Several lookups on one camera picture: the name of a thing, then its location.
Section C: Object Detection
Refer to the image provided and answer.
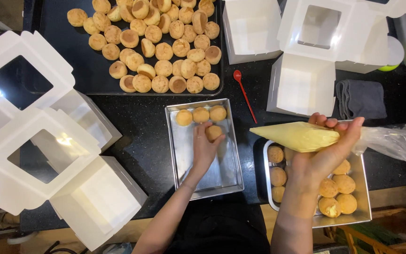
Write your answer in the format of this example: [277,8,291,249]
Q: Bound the red plastic spoon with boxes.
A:
[233,70,258,124]

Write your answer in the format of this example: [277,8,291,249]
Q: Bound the silver rectangular metal tray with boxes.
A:
[263,120,373,229]
[165,98,244,200]

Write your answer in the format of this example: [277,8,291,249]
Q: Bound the white window cake box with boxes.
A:
[266,0,406,118]
[0,30,123,153]
[0,107,148,252]
[222,0,284,65]

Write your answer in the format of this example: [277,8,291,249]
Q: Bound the person's right hand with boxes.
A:
[289,112,365,185]

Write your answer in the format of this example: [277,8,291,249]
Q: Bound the white and black shoe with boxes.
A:
[0,210,39,246]

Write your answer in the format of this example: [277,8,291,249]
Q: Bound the wooden rack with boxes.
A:
[324,207,406,254]

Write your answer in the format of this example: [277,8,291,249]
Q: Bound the person's black clothing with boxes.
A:
[164,202,271,254]

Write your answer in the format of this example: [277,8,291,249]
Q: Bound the grey folded cloth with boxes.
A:
[336,79,388,120]

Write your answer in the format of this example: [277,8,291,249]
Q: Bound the golden cream puff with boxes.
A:
[176,109,193,127]
[205,125,223,142]
[209,105,227,122]
[192,107,210,123]

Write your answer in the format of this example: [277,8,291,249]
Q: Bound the group of filled puffs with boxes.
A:
[267,145,358,218]

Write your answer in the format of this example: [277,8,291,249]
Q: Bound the black baking sheet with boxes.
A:
[39,0,225,96]

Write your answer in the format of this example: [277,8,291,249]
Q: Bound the green cup with white lid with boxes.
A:
[377,35,405,72]

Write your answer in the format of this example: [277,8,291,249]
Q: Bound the person's left hand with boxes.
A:
[188,122,227,176]

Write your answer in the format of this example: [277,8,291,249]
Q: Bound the pile of unfilled puff shells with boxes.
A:
[66,0,222,94]

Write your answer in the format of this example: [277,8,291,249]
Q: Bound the clear piping bag yellow cream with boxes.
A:
[250,122,406,174]

